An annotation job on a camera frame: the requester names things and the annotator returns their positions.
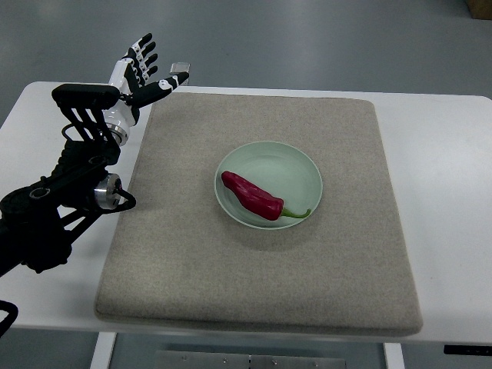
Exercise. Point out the metal bracket under table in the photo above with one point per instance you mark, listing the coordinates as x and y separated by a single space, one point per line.
190 359

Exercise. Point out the white table leg right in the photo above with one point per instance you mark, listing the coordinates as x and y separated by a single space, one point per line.
393 354

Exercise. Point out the red pepper with green stem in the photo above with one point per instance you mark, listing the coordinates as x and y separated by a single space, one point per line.
256 200

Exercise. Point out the pale green round plate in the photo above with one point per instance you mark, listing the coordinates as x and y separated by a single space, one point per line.
281 170

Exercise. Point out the black table control panel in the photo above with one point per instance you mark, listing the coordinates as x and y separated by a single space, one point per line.
470 350

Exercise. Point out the white table leg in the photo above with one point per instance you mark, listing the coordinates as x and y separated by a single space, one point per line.
393 354
103 351

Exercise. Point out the beige fabric mat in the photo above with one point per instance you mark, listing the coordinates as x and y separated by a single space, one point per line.
178 258

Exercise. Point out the metal floor socket plate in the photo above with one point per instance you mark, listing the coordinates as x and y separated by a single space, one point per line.
180 67

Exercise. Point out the cardboard box corner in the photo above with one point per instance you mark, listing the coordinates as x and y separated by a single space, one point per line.
480 9

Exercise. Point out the white table leg left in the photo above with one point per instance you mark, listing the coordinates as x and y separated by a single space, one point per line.
103 351

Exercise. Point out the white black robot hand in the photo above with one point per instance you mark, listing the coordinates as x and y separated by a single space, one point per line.
132 77

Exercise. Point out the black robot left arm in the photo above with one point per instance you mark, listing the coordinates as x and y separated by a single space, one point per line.
40 222

